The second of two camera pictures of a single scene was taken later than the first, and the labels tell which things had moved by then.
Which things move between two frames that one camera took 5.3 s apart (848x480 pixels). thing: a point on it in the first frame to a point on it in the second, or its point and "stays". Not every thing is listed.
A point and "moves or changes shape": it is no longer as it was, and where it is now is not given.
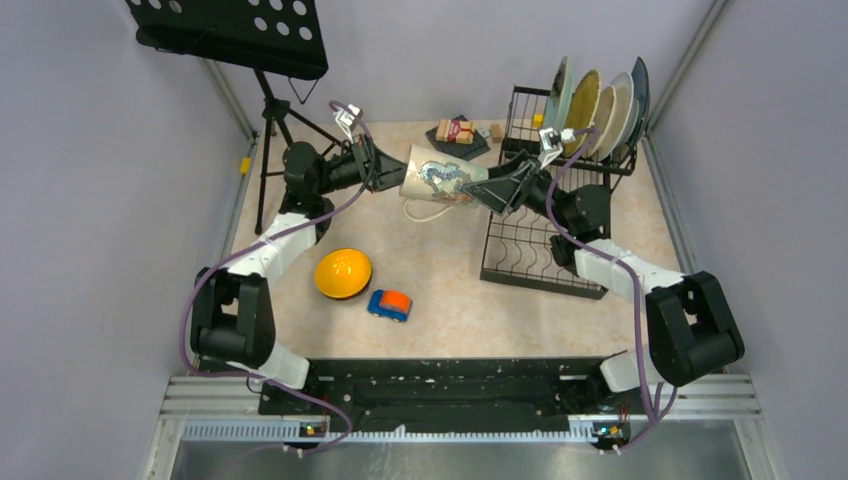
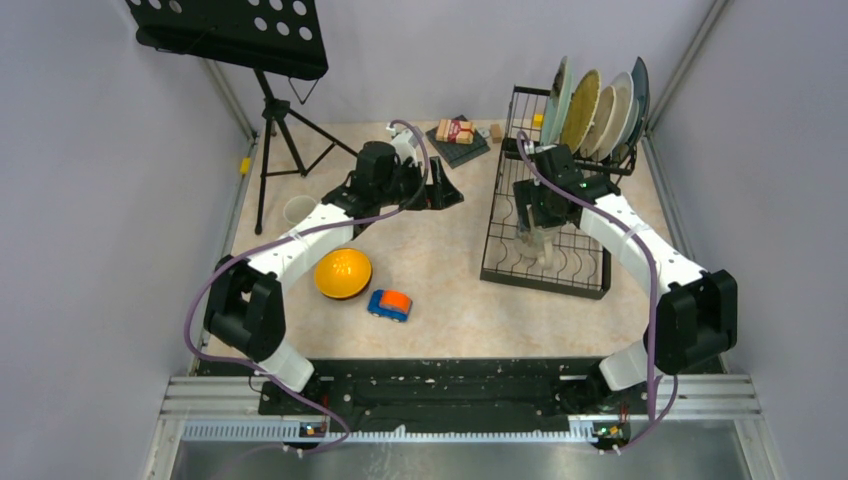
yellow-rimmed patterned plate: x=582 y=109 stays
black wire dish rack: x=520 y=250 stays
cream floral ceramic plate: x=603 y=124 stays
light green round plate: x=558 y=103 stays
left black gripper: x=390 y=171 to x=441 y=194
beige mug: x=428 y=177 moves or changes shape
